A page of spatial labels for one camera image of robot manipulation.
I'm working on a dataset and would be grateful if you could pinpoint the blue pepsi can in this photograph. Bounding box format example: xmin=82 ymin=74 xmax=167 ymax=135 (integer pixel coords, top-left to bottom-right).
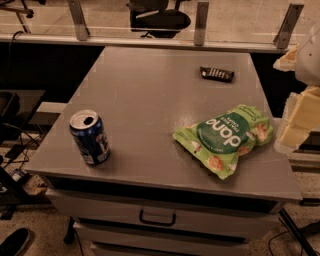
xmin=69 ymin=110 xmax=110 ymax=165

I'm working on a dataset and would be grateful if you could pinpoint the black drawer handle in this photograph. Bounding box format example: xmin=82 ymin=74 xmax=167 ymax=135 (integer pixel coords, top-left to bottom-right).
xmin=139 ymin=210 xmax=176 ymax=227

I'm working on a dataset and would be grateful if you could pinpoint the black shoe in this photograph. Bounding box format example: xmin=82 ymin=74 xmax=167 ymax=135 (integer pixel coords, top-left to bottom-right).
xmin=0 ymin=228 xmax=32 ymax=256

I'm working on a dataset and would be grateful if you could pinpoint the metal railing post right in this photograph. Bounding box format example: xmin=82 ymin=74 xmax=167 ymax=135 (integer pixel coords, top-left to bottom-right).
xmin=273 ymin=3 xmax=304 ymax=49

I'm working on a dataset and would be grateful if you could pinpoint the grey drawer cabinet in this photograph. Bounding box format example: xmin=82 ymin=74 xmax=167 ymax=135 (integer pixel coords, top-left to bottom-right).
xmin=27 ymin=47 xmax=301 ymax=256

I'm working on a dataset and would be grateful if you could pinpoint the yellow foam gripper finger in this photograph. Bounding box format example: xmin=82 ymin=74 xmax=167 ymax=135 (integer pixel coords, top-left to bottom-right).
xmin=274 ymin=86 xmax=320 ymax=154
xmin=273 ymin=46 xmax=298 ymax=72

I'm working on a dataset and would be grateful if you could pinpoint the black office chair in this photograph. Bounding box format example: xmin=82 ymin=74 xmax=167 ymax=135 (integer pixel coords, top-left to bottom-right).
xmin=126 ymin=0 xmax=191 ymax=39

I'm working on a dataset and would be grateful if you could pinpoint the green rice chips bag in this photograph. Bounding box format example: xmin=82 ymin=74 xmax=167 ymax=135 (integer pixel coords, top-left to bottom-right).
xmin=173 ymin=104 xmax=274 ymax=180

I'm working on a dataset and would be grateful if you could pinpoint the metal railing post left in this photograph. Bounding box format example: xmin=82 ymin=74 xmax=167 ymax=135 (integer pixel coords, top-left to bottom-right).
xmin=68 ymin=0 xmax=90 ymax=41

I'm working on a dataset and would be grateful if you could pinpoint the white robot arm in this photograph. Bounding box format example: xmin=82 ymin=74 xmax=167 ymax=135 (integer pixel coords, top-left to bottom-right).
xmin=273 ymin=22 xmax=320 ymax=154

